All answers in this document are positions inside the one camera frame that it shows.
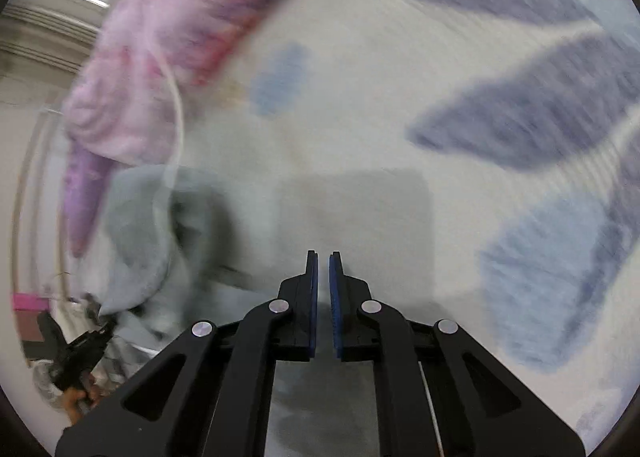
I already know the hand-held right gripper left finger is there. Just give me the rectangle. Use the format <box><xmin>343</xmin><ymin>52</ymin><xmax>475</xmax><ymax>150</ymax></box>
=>
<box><xmin>54</xmin><ymin>250</ymin><xmax>321</xmax><ymax>457</ymax></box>

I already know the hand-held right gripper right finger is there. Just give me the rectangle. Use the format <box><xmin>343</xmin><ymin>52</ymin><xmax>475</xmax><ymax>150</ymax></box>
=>
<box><xmin>328</xmin><ymin>251</ymin><xmax>586</xmax><ymax>457</ymax></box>

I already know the grey blue garment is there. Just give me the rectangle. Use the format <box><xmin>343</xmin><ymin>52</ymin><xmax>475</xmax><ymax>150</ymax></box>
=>
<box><xmin>97</xmin><ymin>164</ymin><xmax>281</xmax><ymax>343</ymax></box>

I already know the person's left hand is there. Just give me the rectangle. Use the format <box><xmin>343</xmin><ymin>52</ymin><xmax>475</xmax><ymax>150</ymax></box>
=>
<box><xmin>62</xmin><ymin>379</ymin><xmax>101</xmax><ymax>424</ymax></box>

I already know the pink box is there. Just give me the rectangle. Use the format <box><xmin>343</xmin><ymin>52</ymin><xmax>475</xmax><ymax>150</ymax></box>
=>
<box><xmin>12</xmin><ymin>293</ymin><xmax>49</xmax><ymax>312</ymax></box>

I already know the leaf print bed sheet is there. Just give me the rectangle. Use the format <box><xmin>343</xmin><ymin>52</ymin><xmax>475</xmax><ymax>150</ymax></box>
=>
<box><xmin>95</xmin><ymin>0</ymin><xmax>640</xmax><ymax>457</ymax></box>

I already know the pink purple patterned blanket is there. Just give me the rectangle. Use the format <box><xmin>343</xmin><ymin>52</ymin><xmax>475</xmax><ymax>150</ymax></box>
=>
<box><xmin>60</xmin><ymin>0</ymin><xmax>361</xmax><ymax>259</ymax></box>

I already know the white cable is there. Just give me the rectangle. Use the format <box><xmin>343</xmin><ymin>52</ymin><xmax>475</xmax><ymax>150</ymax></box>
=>
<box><xmin>150</xmin><ymin>49</ymin><xmax>187</xmax><ymax>258</ymax></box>

